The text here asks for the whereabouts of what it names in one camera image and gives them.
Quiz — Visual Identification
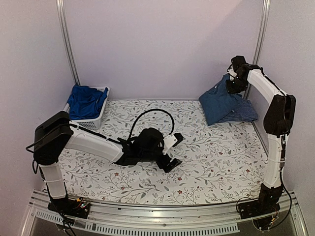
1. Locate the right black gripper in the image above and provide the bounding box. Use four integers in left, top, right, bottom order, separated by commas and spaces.
226, 75, 248, 93

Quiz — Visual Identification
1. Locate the dark teal t-shirt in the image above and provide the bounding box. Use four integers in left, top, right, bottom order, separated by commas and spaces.
198, 74, 242, 126

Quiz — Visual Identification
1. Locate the bright blue garment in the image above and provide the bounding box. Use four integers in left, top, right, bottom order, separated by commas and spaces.
67, 85, 109, 120

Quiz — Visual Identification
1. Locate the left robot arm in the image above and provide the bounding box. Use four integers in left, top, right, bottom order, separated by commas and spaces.
26, 111, 184, 213

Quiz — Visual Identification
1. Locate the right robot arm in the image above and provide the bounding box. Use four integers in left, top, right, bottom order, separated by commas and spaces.
226, 56, 296, 217

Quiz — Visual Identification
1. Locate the white plastic laundry basket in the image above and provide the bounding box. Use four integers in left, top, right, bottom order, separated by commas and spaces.
63, 85, 110, 129

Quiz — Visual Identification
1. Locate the folded blue checkered shirt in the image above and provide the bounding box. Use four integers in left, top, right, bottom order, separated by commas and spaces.
217, 99, 258, 123

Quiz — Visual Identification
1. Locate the floral patterned table mat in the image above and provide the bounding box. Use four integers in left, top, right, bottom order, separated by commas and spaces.
59, 100, 268, 205

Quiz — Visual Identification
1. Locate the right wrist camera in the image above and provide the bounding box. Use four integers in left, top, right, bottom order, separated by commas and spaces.
227, 64, 237, 78

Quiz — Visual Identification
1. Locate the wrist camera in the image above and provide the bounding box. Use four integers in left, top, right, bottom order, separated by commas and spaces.
227, 64, 237, 78
163, 133, 184, 152

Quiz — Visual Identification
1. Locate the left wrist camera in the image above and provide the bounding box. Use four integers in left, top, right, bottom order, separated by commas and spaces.
163, 133, 184, 152

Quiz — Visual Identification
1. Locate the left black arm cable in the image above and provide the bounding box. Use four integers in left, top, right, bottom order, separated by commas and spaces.
127, 109, 175, 142

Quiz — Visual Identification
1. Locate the right aluminium frame post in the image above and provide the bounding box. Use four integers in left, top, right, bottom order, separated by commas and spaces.
242, 0, 271, 99

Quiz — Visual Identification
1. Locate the aluminium frame post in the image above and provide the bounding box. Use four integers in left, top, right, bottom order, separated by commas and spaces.
56, 0, 81, 86
242, 0, 271, 99

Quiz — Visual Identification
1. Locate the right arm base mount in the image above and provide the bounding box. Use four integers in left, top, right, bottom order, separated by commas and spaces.
236, 197, 280, 219

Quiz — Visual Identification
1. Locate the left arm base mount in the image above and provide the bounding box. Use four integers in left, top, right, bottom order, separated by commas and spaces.
48, 197, 91, 219

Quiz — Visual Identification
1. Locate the left aluminium frame post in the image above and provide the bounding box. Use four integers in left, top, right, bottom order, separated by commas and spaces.
56, 0, 81, 86

